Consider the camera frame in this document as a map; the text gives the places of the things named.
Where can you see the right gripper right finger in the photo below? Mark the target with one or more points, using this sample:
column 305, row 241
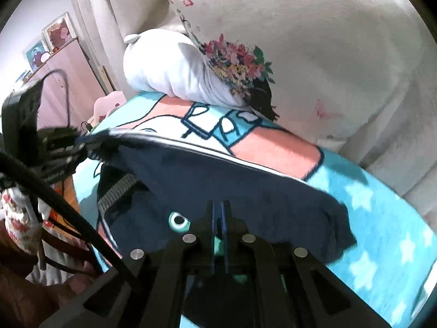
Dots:
column 228, row 236

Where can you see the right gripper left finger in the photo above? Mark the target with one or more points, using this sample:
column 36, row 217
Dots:
column 210, row 234

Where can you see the striped navy child pants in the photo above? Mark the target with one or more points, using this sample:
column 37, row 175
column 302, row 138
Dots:
column 186, row 176

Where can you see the wooden cabinet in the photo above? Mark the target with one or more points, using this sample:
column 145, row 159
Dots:
column 70, row 89

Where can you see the framed picture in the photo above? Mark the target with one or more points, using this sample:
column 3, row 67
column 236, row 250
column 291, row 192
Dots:
column 59, row 32

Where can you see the white plush seal toy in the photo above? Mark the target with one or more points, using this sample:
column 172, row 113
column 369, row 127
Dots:
column 168, row 62

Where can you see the turquoise cartoon fleece blanket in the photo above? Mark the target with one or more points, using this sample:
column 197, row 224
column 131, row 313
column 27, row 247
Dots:
column 393, row 265

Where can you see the cream floral print pillow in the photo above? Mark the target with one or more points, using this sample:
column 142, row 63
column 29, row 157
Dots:
column 355, row 76

